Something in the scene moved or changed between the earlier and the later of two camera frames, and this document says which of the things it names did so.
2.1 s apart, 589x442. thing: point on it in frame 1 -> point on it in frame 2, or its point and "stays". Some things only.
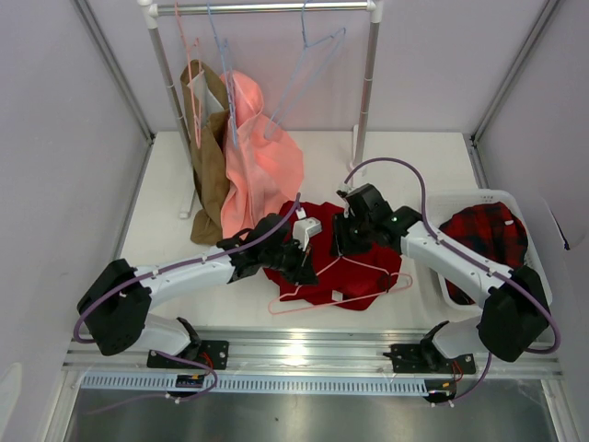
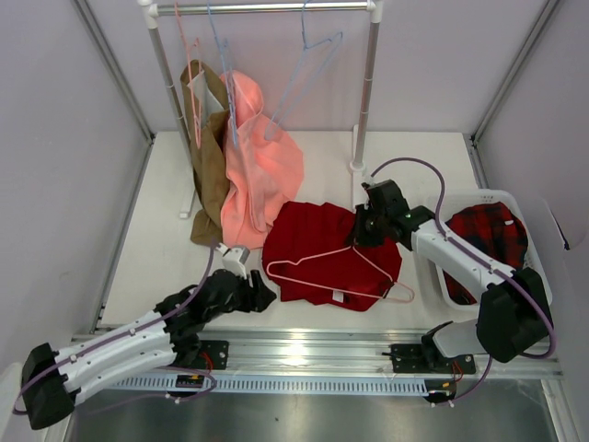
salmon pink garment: (265, 164) stays
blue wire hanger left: (223, 43) stays
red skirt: (350, 281) stays
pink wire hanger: (383, 273) -> (340, 287)
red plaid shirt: (490, 232) stays
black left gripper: (301, 273) -> (258, 296)
